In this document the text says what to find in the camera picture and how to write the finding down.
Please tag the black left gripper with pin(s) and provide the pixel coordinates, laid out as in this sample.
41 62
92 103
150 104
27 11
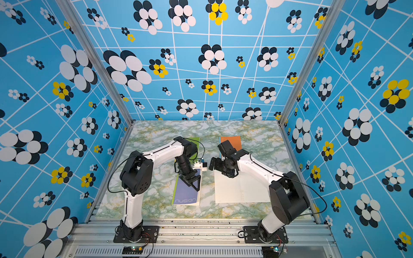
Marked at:
190 179

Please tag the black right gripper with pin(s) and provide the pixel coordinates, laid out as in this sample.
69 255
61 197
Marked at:
213 159

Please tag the purple cover notebook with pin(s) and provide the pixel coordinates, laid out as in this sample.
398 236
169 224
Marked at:
185 195

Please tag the orange cover notebook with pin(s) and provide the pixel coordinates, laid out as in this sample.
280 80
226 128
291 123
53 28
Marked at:
235 142

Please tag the green cover notebook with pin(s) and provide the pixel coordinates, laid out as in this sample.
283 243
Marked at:
192 150

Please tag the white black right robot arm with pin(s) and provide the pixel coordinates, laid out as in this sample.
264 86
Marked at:
287 195

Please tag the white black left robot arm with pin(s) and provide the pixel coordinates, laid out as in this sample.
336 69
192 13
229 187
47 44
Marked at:
136 178

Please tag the open notebook front right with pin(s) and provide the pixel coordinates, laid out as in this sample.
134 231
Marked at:
240 189

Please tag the left controller circuit board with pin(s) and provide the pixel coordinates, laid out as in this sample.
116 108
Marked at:
132 251

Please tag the controller circuit board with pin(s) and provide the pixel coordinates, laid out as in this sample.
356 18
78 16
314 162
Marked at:
132 251
270 252

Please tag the right controller circuit board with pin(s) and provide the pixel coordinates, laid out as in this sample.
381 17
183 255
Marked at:
270 252

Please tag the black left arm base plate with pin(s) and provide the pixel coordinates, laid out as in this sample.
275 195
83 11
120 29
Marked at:
143 234

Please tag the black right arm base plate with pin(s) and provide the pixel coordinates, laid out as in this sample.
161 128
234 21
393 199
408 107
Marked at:
258 235

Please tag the aluminium front rail frame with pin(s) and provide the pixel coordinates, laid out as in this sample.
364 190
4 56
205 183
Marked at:
201 238

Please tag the aluminium right corner post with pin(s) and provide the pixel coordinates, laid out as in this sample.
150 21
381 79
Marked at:
324 32

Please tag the aluminium corner post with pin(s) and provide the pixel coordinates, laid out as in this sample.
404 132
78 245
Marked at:
324 32
69 12

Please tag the aluminium left corner post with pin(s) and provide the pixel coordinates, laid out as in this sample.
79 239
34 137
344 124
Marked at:
69 12

